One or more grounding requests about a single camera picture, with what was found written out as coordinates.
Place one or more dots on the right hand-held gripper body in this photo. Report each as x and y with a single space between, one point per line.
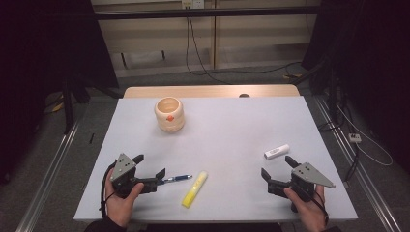
306 175

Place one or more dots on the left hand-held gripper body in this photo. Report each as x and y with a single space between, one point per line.
122 167

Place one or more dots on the blue pen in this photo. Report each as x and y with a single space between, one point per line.
177 178

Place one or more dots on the white glue stick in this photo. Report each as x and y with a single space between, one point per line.
276 151

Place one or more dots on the yellow highlighter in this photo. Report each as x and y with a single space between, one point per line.
195 189

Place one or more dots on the cream round pen holder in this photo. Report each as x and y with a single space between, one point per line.
169 114

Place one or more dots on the person's right hand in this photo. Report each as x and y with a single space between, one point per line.
306 209

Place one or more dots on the person's left hand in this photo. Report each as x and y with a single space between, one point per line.
121 206

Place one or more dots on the white power strip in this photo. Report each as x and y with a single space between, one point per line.
355 138

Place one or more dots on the black metal stand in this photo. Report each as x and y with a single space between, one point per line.
68 106
332 96

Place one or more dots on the wooden table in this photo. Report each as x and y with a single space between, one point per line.
193 91

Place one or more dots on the black curtain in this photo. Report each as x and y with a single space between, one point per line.
370 48
42 64

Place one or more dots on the black horizontal bar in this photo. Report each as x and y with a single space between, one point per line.
206 13

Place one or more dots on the aluminium floor rail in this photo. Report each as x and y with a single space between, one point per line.
357 167
48 177

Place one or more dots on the white wall socket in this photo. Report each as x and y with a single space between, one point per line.
192 3

